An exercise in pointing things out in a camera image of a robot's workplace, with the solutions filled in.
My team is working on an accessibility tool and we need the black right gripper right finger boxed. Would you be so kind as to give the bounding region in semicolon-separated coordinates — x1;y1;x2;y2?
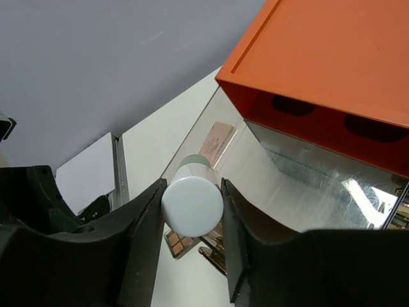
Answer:
221;179;408;306

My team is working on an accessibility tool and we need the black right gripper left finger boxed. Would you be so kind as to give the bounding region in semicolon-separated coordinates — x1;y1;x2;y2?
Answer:
1;166;167;306

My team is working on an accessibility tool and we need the clear drawer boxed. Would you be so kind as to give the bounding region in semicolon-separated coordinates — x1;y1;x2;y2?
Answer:
164;88;408;232

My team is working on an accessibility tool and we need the brown eyeshadow palette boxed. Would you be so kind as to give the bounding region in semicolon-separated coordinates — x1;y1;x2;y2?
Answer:
164;230;200;259

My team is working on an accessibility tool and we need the green bottle white cap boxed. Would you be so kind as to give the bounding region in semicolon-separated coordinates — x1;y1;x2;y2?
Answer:
162;154;224;237

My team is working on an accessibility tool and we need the peach compact with label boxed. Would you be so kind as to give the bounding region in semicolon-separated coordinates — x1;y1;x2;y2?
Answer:
199;122;236;166

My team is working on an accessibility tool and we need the stacked drawer organizer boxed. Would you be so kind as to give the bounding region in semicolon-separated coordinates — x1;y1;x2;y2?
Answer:
216;1;408;176

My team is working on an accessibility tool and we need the aluminium table rail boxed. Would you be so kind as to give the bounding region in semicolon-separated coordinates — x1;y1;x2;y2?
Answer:
109;136;130;210

